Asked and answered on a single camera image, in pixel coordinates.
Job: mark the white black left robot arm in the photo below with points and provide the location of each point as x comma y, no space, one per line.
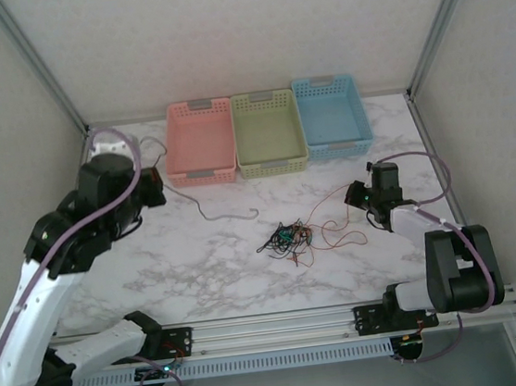
98,344

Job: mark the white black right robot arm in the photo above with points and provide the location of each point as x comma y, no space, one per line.
453,273

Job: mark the pink plastic basket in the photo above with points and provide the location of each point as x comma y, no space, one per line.
196,139

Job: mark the blue plastic basket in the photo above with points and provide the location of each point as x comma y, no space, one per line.
330,115

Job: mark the green plastic basket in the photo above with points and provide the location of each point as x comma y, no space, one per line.
267,131

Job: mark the small black circuit board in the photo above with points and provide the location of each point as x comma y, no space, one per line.
150,375
408,348

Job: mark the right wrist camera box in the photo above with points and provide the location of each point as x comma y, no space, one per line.
369,168

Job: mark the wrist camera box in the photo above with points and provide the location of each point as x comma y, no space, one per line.
369,168
110,148

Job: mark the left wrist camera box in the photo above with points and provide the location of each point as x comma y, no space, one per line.
110,148

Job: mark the aluminium table back rail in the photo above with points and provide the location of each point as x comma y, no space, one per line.
147,120

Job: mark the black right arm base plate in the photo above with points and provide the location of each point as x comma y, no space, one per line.
368,320

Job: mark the aluminium frame post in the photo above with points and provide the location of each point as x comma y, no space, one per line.
40,64
447,8

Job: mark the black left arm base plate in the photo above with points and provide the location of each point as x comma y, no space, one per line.
181,341

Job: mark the aluminium mounting rail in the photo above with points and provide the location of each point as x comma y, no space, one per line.
273,328

